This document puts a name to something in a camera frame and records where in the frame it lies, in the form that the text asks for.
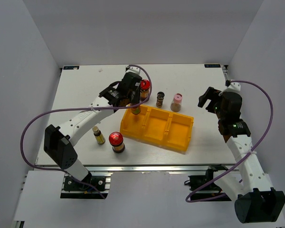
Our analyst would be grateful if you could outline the yellow-cap green-label sauce bottle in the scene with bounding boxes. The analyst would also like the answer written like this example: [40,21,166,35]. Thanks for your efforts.
[131,106,141,115]

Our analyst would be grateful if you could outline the small yellow-label oil bottle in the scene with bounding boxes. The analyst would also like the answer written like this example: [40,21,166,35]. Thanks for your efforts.
[92,126,105,145]

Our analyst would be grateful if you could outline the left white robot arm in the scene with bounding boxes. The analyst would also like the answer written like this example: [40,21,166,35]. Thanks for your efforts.
[44,67,142,190]

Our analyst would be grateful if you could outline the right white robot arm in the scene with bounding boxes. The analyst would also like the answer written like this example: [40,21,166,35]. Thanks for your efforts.
[198,87,285,223]

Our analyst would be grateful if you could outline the rear red-lid sauce jar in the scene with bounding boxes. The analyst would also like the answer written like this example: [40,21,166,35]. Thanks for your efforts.
[140,79,151,101]

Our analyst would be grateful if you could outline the red-lid sauce jar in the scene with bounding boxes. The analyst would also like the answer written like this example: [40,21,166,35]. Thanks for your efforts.
[109,132,125,153]
[140,79,151,101]

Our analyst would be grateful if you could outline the black-cap spice jar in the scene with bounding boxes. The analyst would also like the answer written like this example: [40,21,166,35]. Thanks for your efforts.
[156,91,165,108]

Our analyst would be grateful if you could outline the right blue table label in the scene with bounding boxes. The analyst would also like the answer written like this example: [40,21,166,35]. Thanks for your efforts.
[204,64,221,68]

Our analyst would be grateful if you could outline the blue table label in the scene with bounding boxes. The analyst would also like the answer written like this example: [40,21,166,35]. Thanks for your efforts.
[204,64,221,68]
[63,66,79,70]

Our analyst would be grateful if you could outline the pink-cap spice shaker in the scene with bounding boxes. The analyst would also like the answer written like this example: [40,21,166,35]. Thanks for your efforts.
[170,93,182,112]

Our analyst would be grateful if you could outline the front red-lid sauce jar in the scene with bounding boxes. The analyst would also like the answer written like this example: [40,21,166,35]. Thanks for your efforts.
[109,132,125,153]

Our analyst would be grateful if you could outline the yellow three-compartment bin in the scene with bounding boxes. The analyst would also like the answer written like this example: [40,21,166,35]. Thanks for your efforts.
[120,105,194,153]

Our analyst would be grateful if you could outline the left blue table label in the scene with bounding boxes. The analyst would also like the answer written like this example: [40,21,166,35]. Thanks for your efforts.
[63,66,79,70]

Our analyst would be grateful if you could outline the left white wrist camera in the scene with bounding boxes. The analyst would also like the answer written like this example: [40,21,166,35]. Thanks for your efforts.
[125,66,141,75]

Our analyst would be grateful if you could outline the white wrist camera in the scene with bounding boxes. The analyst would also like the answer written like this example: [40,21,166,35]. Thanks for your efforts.
[125,66,141,75]
[223,80,241,94]

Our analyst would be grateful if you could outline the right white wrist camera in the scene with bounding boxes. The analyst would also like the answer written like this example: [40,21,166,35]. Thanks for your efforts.
[223,80,241,94]

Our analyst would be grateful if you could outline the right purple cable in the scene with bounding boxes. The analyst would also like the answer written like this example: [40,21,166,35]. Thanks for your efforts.
[185,80,274,203]

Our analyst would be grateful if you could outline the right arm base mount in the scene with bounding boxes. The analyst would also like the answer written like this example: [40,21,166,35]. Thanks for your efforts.
[184,164,231,201]

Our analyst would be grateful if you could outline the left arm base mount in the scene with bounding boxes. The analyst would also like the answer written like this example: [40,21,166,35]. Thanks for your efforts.
[60,172,112,200]

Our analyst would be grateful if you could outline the aluminium table rail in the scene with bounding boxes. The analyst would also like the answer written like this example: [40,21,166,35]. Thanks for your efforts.
[33,164,239,173]

